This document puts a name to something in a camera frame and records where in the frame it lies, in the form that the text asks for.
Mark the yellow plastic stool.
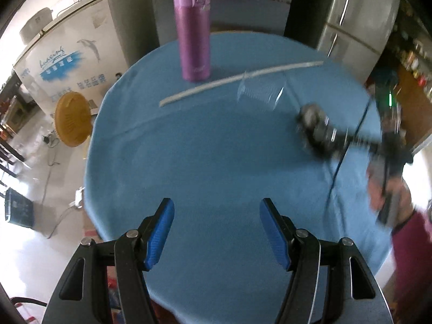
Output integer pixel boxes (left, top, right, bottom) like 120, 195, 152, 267
55, 93, 94, 148

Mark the long white strip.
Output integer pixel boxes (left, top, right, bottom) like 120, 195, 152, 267
158, 61, 325, 108

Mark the purple thermos bottle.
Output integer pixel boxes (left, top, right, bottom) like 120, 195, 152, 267
173, 0, 212, 82

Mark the clear plastic cup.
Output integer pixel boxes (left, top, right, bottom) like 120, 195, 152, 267
236, 71, 287, 110

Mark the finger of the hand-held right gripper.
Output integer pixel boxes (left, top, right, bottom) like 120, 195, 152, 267
329, 126, 383, 157

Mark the black cable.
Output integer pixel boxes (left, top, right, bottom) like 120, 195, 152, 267
324, 96, 373, 217

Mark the dark wooden chair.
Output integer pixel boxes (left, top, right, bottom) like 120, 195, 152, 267
0, 121, 26, 177

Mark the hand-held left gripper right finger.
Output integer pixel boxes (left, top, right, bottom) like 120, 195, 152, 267
259, 197, 394, 324

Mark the cluttered wooden shelf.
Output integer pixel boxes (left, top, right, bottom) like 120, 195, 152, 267
393, 5, 432, 149

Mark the black plastic bag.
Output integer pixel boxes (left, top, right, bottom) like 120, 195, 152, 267
296, 103, 341, 160

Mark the person's right forearm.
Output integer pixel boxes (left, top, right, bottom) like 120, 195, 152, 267
390, 209, 432, 324

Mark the person's right hand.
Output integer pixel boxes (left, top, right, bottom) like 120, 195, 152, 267
366, 162, 416, 224

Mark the silver refrigerator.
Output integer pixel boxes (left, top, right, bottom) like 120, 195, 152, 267
317, 0, 402, 82

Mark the white chest freezer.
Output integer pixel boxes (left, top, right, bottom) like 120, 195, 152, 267
13, 0, 163, 115

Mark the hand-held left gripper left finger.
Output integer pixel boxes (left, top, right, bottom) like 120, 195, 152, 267
40, 197, 175, 324

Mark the white power strip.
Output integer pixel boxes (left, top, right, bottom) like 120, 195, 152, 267
69, 187, 85, 210

